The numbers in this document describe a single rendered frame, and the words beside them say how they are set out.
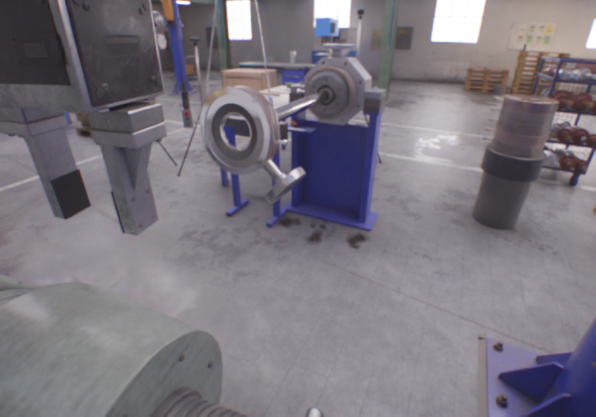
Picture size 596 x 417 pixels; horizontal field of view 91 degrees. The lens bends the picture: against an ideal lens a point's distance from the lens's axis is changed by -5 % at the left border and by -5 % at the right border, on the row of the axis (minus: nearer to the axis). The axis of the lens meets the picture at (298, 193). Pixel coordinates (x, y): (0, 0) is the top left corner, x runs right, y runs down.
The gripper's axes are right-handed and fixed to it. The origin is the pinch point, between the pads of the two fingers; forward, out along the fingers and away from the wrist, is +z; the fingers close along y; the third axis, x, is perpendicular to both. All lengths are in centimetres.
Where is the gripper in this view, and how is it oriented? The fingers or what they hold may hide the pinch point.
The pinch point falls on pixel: (99, 199)
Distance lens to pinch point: 57.2
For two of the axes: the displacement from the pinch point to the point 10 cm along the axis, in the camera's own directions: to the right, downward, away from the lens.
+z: 0.0, 8.9, 4.5
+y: 9.5, 1.4, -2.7
